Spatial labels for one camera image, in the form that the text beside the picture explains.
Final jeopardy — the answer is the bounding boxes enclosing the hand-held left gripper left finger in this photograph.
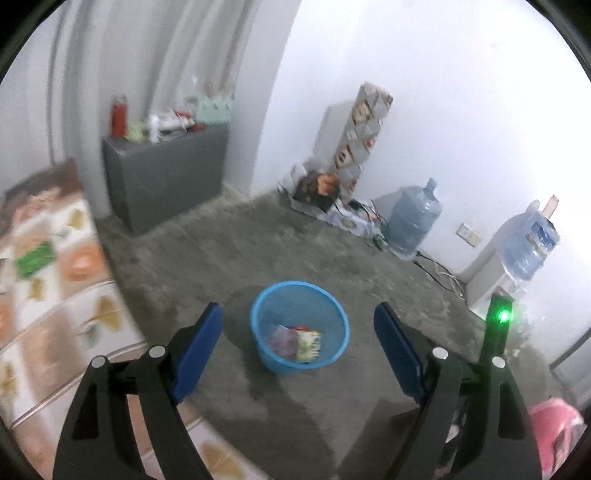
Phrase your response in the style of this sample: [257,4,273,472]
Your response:
[52,302,223,480]

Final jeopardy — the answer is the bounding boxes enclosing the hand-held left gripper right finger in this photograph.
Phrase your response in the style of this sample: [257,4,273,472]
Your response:
[374,302,542,480]

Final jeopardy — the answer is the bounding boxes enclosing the pink sponge cloth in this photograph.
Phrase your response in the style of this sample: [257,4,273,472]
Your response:
[268,324,298,358]

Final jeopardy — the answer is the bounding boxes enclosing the blue plastic mesh basket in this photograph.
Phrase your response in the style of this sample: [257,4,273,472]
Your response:
[250,281,350,376]

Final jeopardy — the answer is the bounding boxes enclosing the yellow green snack packet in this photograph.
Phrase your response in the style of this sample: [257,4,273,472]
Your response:
[294,330,322,365]

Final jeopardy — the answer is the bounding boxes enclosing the white water dispenser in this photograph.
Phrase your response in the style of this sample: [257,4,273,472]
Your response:
[462,217,527,315]

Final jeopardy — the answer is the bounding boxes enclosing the water jug with label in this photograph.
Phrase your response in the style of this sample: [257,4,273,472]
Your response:
[501,199,561,282]

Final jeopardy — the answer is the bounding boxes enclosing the pink bag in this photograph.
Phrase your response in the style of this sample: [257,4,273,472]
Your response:
[526,399,585,478]

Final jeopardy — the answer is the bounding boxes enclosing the blue water jug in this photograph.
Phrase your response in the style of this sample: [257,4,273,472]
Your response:
[387,178,443,261]

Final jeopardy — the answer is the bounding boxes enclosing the white patterned box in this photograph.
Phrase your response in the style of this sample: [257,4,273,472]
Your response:
[291,194,386,241]

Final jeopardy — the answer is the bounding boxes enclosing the grey cabinet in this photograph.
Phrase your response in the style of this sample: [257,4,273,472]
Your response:
[102,122,230,236]

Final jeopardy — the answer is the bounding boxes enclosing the dark printed bag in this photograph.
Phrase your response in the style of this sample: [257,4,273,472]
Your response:
[295,171,340,206]

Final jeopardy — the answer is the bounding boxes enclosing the patterned cloth roll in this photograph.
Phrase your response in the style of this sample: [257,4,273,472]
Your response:
[333,82,394,195]

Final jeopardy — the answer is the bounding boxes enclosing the red thermos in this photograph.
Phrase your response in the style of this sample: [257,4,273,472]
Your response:
[110,93,129,139]

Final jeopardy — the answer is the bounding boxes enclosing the clear spray bottle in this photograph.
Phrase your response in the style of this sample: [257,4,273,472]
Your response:
[185,76,200,121]

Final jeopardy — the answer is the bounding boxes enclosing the grey curtain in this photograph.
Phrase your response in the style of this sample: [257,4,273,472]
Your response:
[46,0,303,217]

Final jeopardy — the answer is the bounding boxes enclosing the white cable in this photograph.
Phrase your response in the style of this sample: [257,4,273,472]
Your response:
[434,270,467,298]

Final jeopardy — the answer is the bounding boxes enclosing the black cable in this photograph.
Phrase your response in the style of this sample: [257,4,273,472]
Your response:
[413,251,462,292]

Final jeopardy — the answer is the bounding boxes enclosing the wall socket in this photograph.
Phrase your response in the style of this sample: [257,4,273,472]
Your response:
[456,222,483,246]

